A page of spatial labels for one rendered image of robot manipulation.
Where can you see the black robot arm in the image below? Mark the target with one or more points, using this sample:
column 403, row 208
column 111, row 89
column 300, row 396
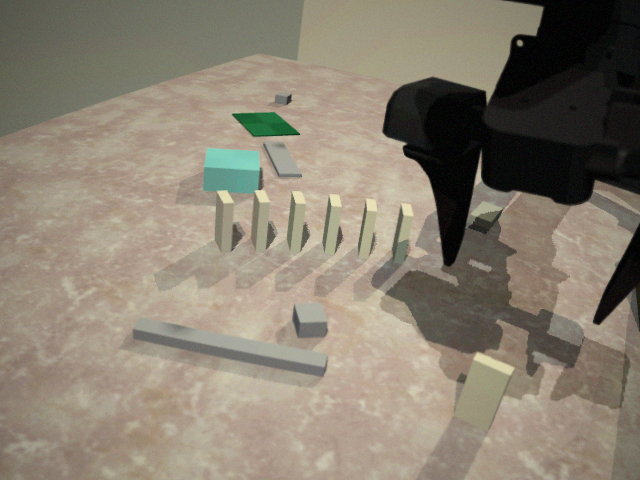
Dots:
column 551, row 127

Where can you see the green flat tile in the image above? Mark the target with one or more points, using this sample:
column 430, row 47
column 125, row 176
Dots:
column 265, row 124

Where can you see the light teal block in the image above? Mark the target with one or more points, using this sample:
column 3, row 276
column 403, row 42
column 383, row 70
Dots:
column 231, row 170

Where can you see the beige domino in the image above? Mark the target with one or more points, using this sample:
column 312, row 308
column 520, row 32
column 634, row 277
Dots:
column 224, row 221
column 483, row 390
column 296, row 221
column 331, row 224
column 260, row 216
column 485, row 215
column 367, row 228
column 402, row 233

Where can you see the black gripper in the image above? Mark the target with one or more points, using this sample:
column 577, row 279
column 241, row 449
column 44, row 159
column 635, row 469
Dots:
column 441, row 122

